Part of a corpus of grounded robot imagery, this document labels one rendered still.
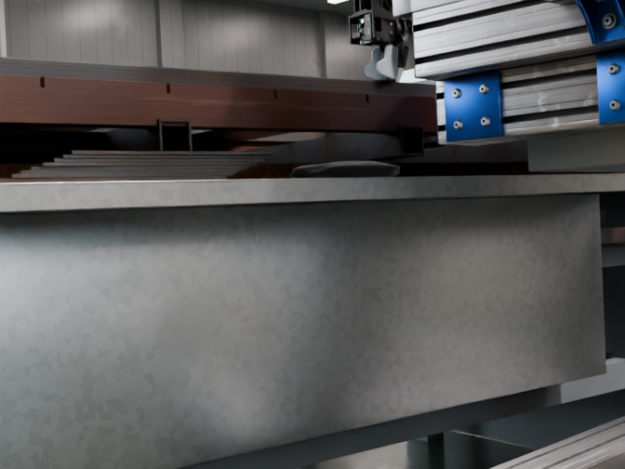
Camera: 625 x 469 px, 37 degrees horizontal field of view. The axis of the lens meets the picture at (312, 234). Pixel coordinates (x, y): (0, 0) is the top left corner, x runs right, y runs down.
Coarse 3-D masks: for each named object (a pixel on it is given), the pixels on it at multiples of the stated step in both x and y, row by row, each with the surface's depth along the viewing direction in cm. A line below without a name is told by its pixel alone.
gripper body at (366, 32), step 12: (360, 0) 172; (372, 0) 171; (384, 0) 174; (360, 12) 172; (372, 12) 169; (384, 12) 171; (360, 24) 173; (372, 24) 169; (384, 24) 171; (396, 24) 173; (360, 36) 173; (372, 36) 170; (384, 36) 171; (396, 36) 173
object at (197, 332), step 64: (0, 256) 112; (64, 256) 117; (128, 256) 122; (192, 256) 127; (256, 256) 134; (320, 256) 140; (384, 256) 148; (448, 256) 156; (512, 256) 166; (576, 256) 176; (0, 320) 112; (64, 320) 117; (128, 320) 122; (192, 320) 127; (256, 320) 133; (320, 320) 140; (384, 320) 148; (448, 320) 156; (512, 320) 165; (576, 320) 176; (0, 384) 112; (64, 384) 116; (128, 384) 122; (192, 384) 127; (256, 384) 133; (320, 384) 140; (384, 384) 148; (448, 384) 156; (512, 384) 165; (0, 448) 112; (64, 448) 116; (128, 448) 122; (192, 448) 127; (256, 448) 133
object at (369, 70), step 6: (378, 48) 177; (372, 54) 176; (378, 54) 177; (384, 54) 176; (372, 60) 176; (378, 60) 176; (366, 66) 175; (372, 66) 176; (366, 72) 175; (372, 72) 176; (372, 78) 176; (378, 78) 176; (384, 78) 177
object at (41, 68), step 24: (0, 72) 121; (24, 72) 123; (48, 72) 124; (72, 72) 126; (96, 72) 128; (120, 72) 131; (144, 72) 133; (168, 72) 135; (192, 72) 137; (216, 72) 140; (432, 96) 166
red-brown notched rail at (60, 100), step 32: (0, 96) 116; (32, 96) 119; (64, 96) 121; (96, 96) 124; (128, 96) 127; (160, 96) 129; (192, 96) 132; (224, 96) 135; (256, 96) 139; (288, 96) 142; (320, 96) 146; (352, 96) 150; (384, 96) 154; (416, 96) 158; (192, 128) 135; (224, 128) 138; (256, 128) 140; (288, 128) 142; (320, 128) 146; (352, 128) 150; (384, 128) 153; (416, 128) 158
